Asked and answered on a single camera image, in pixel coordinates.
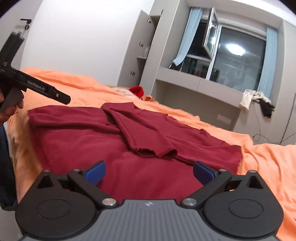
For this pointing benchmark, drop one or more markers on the open wardrobe door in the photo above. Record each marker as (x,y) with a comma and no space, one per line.
(141,62)

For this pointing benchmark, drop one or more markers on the black garment on sill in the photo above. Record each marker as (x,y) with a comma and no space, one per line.
(266,108)

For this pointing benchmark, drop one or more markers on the white wall socket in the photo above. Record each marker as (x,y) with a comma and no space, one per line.
(224,119)

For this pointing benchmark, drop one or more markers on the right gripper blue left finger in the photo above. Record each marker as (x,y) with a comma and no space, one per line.
(85,181)

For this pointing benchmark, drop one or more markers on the right light blue curtain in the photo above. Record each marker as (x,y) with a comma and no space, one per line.
(269,63)

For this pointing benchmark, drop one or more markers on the light blue curtain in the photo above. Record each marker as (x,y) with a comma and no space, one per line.
(189,34)
(269,63)

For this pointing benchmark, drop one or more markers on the orange duvet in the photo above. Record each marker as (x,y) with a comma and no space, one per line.
(276,164)

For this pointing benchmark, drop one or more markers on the dark red knit sweater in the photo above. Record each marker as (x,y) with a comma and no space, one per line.
(148,155)

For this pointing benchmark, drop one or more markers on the person's left hand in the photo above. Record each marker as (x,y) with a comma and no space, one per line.
(10,111)

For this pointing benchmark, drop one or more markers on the left light blue curtain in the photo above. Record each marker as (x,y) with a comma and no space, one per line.
(189,34)

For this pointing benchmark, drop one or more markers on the window with open sash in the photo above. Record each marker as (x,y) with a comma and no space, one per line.
(225,55)

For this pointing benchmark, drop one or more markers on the pink patterned bedsheet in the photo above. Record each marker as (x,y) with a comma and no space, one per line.
(124,91)

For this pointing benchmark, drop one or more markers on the white garment on sill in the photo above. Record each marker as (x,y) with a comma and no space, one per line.
(251,95)

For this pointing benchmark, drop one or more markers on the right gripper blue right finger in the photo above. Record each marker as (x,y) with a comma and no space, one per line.
(213,181)

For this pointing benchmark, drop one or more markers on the grey wardrobe unit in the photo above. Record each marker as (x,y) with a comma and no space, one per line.
(205,98)

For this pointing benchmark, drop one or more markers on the bright red garment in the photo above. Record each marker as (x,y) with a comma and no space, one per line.
(137,91)

